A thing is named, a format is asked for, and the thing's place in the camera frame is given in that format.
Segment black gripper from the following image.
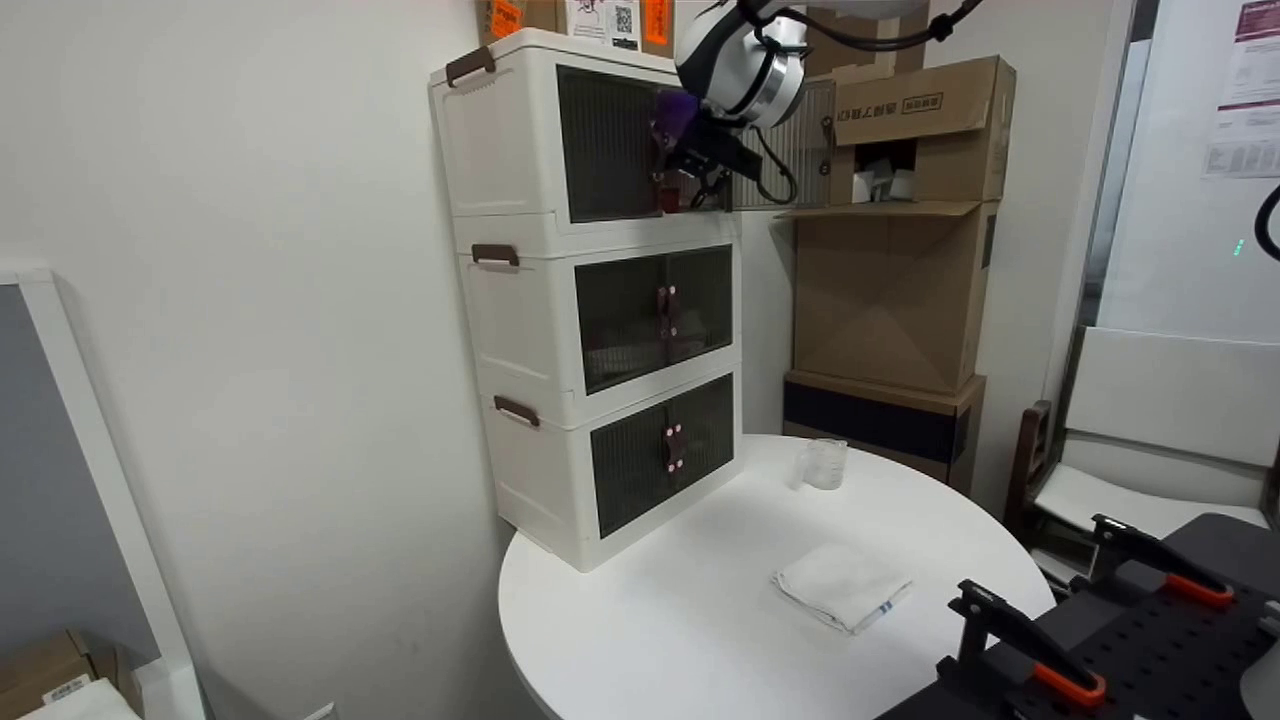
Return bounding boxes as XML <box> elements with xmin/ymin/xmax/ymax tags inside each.
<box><xmin>660</xmin><ymin>112</ymin><xmax>768</xmax><ymax>209</ymax></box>

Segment translucent open cabinet door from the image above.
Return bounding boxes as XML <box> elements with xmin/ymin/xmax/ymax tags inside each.
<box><xmin>726</xmin><ymin>77</ymin><xmax>838</xmax><ymax>215</ymax></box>

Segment white folded cloth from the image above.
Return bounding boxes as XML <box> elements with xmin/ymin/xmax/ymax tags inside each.
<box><xmin>772</xmin><ymin>541</ymin><xmax>917</xmax><ymax>636</ymax></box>

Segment white panel stack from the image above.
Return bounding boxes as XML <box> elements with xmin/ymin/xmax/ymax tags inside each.
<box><xmin>1030</xmin><ymin>323</ymin><xmax>1280</xmax><ymax>544</ymax></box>

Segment printed wall poster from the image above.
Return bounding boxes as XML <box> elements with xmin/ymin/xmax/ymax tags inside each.
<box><xmin>1202</xmin><ymin>0</ymin><xmax>1280</xmax><ymax>184</ymax></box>

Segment clear plastic cup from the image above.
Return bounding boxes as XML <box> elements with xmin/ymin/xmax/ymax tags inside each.
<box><xmin>791</xmin><ymin>438</ymin><xmax>851</xmax><ymax>498</ymax></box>

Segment brown door handle pair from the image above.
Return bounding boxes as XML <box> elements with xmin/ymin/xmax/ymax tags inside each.
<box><xmin>660</xmin><ymin>416</ymin><xmax>693</xmax><ymax>479</ymax></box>
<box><xmin>649</xmin><ymin>279</ymin><xmax>689</xmax><ymax>358</ymax></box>

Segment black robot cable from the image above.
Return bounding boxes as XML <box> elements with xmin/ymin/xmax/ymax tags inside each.
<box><xmin>756</xmin><ymin>0</ymin><xmax>991</xmax><ymax>211</ymax></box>

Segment black clamp orange grip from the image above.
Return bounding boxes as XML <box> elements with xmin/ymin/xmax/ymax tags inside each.
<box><xmin>942</xmin><ymin>576</ymin><xmax>1112</xmax><ymax>712</ymax></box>
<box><xmin>1086</xmin><ymin>514</ymin><xmax>1242</xmax><ymax>616</ymax></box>

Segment black hanging cable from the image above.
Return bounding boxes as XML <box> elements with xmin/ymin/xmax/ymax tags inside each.
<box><xmin>1246</xmin><ymin>184</ymin><xmax>1280</xmax><ymax>264</ymax></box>

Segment black perforated board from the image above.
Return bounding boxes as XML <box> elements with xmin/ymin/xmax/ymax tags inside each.
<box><xmin>875</xmin><ymin>514</ymin><xmax>1280</xmax><ymax>720</ymax></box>

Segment white framed grey board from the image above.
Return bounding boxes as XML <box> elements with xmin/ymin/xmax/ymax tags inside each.
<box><xmin>0</xmin><ymin>264</ymin><xmax>212</xmax><ymax>720</ymax></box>

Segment cardboard box with orange labels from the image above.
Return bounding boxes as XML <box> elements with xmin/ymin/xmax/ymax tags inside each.
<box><xmin>475</xmin><ymin>0</ymin><xmax>679</xmax><ymax>62</ymax></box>

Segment low cardboard box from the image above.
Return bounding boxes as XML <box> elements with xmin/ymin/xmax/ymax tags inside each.
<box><xmin>0</xmin><ymin>629</ymin><xmax>144</xmax><ymax>720</ymax></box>

